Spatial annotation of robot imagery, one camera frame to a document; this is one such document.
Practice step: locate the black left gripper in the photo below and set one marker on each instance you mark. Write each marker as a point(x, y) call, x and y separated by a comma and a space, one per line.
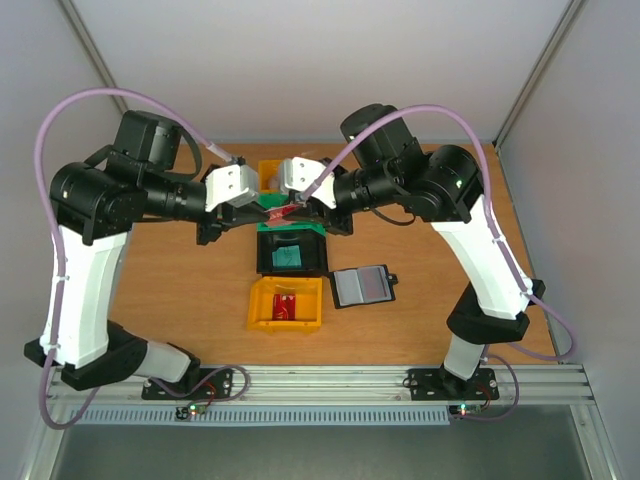
point(229, 214)

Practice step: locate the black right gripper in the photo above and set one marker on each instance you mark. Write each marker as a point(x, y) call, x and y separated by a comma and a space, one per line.
point(338, 220)

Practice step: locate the red credit card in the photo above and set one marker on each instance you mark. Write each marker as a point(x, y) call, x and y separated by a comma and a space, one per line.
point(277, 215)

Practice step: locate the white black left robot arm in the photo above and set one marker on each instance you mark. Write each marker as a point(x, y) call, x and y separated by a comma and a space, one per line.
point(152, 170)

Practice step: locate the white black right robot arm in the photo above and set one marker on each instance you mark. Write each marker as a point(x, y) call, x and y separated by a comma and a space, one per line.
point(449, 189)

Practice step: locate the beige patterned cards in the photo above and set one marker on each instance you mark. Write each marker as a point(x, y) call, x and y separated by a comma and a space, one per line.
point(273, 184)

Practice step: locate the teal cards in bin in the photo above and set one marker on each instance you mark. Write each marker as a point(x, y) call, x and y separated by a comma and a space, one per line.
point(287, 257)

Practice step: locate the red card in bin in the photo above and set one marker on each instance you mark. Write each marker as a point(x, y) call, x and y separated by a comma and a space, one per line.
point(284, 307)

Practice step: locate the green plastic bin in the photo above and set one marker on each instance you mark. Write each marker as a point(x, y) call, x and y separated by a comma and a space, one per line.
point(273, 200)

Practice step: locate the black plastic bin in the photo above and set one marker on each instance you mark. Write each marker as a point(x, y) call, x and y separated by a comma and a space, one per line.
point(313, 250)

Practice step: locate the far yellow plastic bin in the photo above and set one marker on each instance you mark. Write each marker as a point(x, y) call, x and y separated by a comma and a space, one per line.
point(266, 169)

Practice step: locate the yellow plastic bin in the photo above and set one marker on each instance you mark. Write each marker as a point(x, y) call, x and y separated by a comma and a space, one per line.
point(266, 169)
point(309, 302)

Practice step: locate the near yellow plastic bin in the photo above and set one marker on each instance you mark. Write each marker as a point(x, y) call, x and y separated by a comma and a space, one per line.
point(309, 302)

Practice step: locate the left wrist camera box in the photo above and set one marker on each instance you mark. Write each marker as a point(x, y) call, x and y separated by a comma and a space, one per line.
point(236, 185)

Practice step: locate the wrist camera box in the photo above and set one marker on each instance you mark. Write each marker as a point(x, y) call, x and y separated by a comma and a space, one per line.
point(297, 174)
point(236, 185)

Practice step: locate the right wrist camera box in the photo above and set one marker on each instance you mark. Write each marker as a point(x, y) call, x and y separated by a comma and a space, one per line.
point(297, 174)

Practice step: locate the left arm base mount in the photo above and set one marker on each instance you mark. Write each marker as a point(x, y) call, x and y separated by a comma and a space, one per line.
point(207, 383)

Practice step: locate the slotted grey cable duct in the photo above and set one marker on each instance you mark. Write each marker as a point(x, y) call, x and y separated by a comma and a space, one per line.
point(267, 416)

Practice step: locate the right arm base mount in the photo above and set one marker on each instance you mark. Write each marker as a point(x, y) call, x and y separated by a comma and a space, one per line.
point(431, 384)

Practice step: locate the aluminium front rail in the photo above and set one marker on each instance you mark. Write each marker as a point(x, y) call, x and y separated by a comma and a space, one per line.
point(382, 385)

